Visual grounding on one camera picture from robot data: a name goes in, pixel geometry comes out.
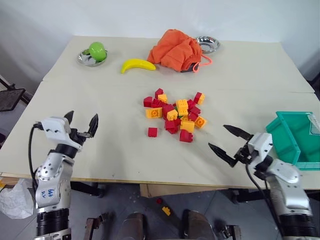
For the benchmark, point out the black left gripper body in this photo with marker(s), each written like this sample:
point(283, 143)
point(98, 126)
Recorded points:
point(76, 140)

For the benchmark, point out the dark rounded shape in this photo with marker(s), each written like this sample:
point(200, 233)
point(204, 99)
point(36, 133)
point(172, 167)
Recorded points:
point(133, 227)
point(198, 226)

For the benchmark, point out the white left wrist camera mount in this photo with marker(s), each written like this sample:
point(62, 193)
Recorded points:
point(56, 128)

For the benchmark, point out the green toy apple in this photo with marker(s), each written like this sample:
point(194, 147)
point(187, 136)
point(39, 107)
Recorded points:
point(97, 50)

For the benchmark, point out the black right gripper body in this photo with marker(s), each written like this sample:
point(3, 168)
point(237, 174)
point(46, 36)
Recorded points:
point(243, 155)

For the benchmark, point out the black mesh stand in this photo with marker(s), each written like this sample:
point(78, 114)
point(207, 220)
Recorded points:
point(11, 100)

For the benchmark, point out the teal plastic bin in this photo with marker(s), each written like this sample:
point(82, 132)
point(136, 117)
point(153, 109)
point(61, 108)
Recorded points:
point(292, 142)

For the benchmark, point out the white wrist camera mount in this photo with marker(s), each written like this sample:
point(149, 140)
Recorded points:
point(56, 128)
point(261, 146)

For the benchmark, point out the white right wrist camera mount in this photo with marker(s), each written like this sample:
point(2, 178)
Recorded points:
point(261, 146)

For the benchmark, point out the white plastic bag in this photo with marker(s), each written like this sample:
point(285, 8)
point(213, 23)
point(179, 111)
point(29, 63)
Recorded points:
point(15, 200)

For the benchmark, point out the left steel bowl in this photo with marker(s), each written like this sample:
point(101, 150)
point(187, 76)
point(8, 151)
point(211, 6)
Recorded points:
point(86, 60)

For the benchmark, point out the green plastic toy brick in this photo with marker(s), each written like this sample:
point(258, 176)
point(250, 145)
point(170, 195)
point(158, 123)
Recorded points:
point(179, 116)

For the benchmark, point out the clear plastic label holder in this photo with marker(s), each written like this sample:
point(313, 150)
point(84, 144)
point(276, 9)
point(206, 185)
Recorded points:
point(315, 125)

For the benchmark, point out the black table foot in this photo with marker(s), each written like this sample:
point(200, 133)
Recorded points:
point(87, 188)
point(250, 196)

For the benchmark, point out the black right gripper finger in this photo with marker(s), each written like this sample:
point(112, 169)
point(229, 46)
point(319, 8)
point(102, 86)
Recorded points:
point(222, 153)
point(237, 132)

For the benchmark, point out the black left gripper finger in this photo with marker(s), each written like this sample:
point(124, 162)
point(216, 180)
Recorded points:
point(93, 125)
point(70, 116)

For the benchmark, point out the round steel bowl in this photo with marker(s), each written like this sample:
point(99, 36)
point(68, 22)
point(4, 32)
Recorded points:
point(208, 45)

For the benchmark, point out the brown board under table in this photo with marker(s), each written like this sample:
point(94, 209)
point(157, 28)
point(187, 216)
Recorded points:
point(180, 190)

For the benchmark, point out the yellow toy banana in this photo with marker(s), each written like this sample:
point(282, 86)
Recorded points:
point(136, 65)

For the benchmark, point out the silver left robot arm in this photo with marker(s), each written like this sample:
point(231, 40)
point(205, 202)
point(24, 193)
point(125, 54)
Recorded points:
point(51, 185)

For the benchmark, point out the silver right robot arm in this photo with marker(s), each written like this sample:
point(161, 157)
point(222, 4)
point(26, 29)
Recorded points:
point(287, 185)

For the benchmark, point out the rusty metal bracket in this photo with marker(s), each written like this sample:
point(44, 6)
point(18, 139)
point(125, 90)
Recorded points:
point(231, 232)
point(93, 227)

